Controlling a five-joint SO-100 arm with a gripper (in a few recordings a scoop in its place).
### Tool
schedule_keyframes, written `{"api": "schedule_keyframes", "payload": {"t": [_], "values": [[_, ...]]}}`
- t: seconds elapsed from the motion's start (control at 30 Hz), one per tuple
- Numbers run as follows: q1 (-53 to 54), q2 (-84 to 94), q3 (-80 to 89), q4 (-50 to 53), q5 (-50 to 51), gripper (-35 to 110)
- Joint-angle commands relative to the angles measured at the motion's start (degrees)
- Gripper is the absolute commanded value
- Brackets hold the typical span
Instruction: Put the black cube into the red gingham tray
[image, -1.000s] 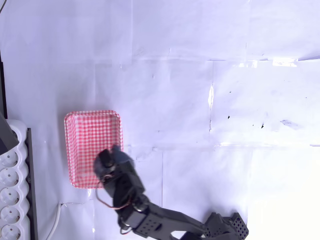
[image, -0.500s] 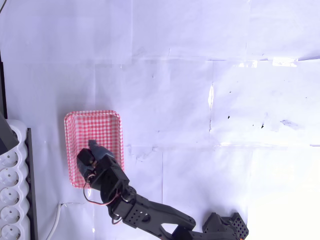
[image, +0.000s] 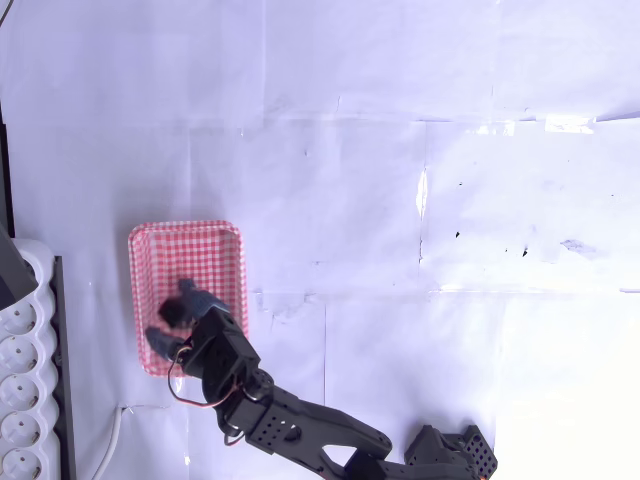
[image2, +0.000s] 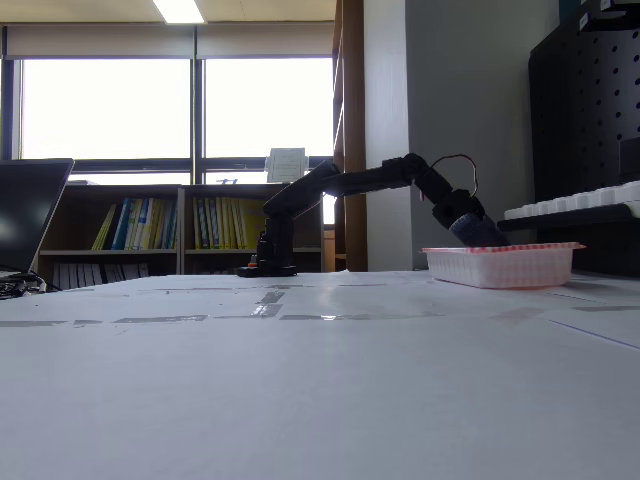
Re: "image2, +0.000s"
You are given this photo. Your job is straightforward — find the white power strip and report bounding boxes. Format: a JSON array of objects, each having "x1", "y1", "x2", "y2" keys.
[{"x1": 503, "y1": 180, "x2": 640, "y2": 221}]

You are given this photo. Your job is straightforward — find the red white servo cable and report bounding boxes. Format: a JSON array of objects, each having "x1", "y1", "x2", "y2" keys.
[{"x1": 430, "y1": 155, "x2": 479, "y2": 194}]

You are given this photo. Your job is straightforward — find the beige roller blind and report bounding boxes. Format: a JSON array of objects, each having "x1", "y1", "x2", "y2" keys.
[
  {"x1": 195, "y1": 21, "x2": 335, "y2": 58},
  {"x1": 2, "y1": 24, "x2": 196, "y2": 60}
]

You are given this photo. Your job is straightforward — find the white paper sign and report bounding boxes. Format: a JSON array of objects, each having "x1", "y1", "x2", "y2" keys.
[{"x1": 264, "y1": 147, "x2": 311, "y2": 184}]

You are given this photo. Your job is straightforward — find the black pegboard panel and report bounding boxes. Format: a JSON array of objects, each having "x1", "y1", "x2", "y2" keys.
[{"x1": 528, "y1": 19, "x2": 640, "y2": 204}]

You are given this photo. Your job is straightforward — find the black laptop cables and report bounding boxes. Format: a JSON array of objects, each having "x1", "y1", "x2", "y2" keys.
[{"x1": 0, "y1": 271, "x2": 49, "y2": 301}]

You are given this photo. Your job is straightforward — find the tall brown wooden shelf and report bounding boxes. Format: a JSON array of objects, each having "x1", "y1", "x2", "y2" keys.
[{"x1": 331, "y1": 0, "x2": 369, "y2": 273}]

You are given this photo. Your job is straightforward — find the black shelf board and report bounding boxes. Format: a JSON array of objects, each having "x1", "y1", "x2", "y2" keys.
[{"x1": 496, "y1": 202, "x2": 640, "y2": 232}]

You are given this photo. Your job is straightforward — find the dark grey box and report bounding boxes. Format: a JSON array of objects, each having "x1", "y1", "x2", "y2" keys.
[{"x1": 618, "y1": 137, "x2": 640, "y2": 184}]

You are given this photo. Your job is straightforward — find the dark laptop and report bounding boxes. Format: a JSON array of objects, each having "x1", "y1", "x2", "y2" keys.
[{"x1": 0, "y1": 158, "x2": 76, "y2": 281}]

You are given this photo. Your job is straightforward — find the ceiling light panel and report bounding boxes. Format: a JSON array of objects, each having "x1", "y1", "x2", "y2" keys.
[{"x1": 151, "y1": 0, "x2": 206, "y2": 24}]

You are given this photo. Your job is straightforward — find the wooden bookshelf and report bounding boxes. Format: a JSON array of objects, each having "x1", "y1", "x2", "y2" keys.
[
  {"x1": 179, "y1": 182, "x2": 325, "y2": 276},
  {"x1": 37, "y1": 183, "x2": 182, "y2": 291}
]

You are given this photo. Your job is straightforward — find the pink checkered tray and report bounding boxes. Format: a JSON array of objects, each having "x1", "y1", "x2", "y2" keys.
[{"x1": 420, "y1": 242, "x2": 587, "y2": 290}]

